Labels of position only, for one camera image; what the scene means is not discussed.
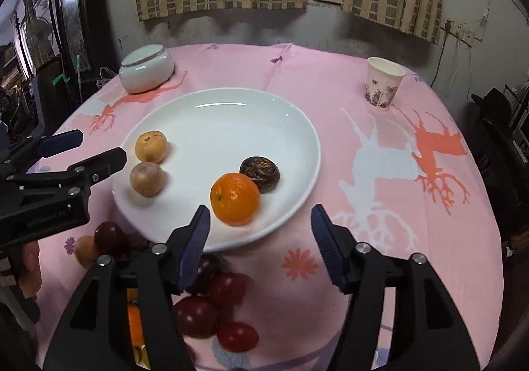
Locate white lidded ceramic jar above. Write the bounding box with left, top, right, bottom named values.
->
left=118, top=45, right=174, bottom=94

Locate large orange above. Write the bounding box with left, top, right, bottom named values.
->
left=127, top=301, right=145, bottom=349

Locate dark red plum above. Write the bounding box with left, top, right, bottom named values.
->
left=173, top=296, right=220, bottom=339
left=94, top=221, right=129, bottom=254

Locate standing fan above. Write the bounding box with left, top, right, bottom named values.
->
left=25, top=16, right=54, bottom=62

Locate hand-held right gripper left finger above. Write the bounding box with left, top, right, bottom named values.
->
left=43, top=205, right=211, bottom=371

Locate deep orange mandarin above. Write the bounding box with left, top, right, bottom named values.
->
left=210, top=173, right=261, bottom=226

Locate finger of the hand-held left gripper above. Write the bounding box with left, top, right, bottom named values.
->
left=0, top=129, right=84, bottom=178
left=8, top=148, right=127, bottom=199

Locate dark brown ringed fruit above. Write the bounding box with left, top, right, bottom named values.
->
left=239, top=156, right=282, bottom=193

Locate floral paper cup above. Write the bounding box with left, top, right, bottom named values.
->
left=364, top=57, right=406, bottom=111

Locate white oval plate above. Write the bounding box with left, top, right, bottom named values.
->
left=112, top=88, right=322, bottom=253

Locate pink printed tablecloth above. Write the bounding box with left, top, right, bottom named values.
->
left=35, top=43, right=505, bottom=371

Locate dark wooden cabinet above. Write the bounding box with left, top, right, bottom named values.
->
left=54, top=0, right=108, bottom=78

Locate wall socket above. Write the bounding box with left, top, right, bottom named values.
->
left=444, top=20, right=474, bottom=45

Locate tan round fruit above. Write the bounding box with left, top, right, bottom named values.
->
left=129, top=162, right=167, bottom=197
left=74, top=235, right=102, bottom=269
left=135, top=130, right=169, bottom=163

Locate dark purple striped fruit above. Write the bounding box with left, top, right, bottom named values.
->
left=194, top=254, right=222, bottom=295

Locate person's left hand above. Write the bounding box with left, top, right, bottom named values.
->
left=17, top=240, right=42, bottom=299

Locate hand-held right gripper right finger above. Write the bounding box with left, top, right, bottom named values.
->
left=311, top=204, right=481, bottom=371

